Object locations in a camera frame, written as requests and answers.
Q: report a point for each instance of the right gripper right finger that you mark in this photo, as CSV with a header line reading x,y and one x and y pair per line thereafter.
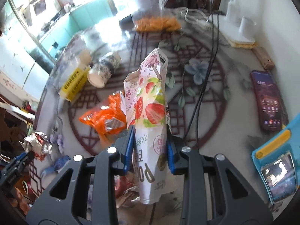
x,y
215,192

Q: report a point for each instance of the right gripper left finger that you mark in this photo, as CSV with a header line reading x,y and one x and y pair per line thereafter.
x,y
83,192

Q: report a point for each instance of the orange snack wrapper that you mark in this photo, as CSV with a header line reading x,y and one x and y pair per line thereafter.
x,y
108,118

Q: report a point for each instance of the yellow white medicine box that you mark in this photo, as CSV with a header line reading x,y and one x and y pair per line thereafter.
x,y
74,83

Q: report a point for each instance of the pink strawberry snack bag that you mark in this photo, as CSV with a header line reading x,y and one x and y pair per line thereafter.
x,y
146,110

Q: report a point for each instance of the teal kitchen cabinets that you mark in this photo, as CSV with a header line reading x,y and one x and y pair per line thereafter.
x,y
54,22

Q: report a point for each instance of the crumpled silver red wrapper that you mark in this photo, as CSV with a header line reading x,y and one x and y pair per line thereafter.
x,y
38,143

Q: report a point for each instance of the white refrigerator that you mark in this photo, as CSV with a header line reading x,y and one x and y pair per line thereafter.
x,y
20,74

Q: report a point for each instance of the black smartphone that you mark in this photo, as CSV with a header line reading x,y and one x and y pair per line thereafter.
x,y
268,101

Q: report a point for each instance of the white paper cup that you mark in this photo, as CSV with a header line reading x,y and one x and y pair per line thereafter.
x,y
98,75

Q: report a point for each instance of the small brown box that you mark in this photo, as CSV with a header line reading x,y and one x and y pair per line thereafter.
x,y
263,57

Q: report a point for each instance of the white appliance on table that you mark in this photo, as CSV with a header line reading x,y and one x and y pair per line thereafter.
x,y
239,32

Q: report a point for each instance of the clear bag of orange snacks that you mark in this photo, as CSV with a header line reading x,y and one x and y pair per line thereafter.
x,y
152,16

